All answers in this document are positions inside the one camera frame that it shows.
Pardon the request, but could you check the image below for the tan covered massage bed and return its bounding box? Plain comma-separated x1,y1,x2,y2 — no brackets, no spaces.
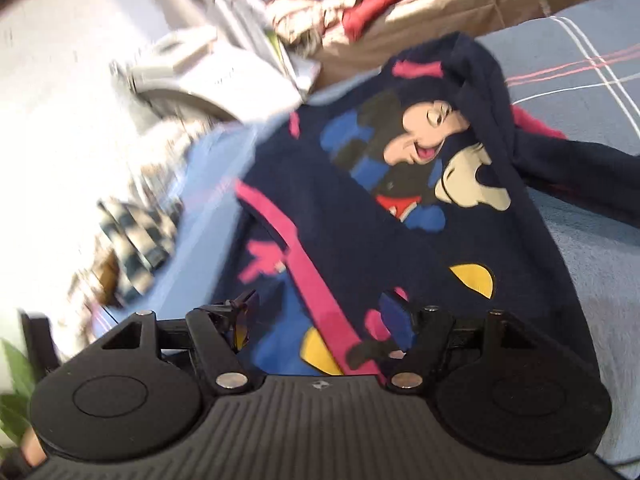
320,0,606,88

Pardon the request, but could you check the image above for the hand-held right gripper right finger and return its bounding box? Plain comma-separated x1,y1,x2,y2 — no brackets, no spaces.
379,290,543,392

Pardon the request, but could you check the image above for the blue white checkered cloth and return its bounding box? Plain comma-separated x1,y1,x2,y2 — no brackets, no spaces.
97,199,180,306

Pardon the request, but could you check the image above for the crumpled beige cloth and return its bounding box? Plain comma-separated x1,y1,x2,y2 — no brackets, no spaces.
265,0,371,58

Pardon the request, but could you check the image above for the green plant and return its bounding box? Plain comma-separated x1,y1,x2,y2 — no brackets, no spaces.
0,339,43,448

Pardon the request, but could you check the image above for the navy cartoon print t-shirt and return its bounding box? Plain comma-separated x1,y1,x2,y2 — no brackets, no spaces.
235,32,640,377

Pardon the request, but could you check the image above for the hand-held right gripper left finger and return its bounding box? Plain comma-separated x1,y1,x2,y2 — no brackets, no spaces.
100,290,262,392

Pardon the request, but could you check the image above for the brown cloth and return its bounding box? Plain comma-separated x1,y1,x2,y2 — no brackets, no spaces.
90,252,121,306

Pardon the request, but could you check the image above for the white beauty machine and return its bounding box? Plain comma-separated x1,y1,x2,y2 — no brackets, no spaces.
110,27,306,123

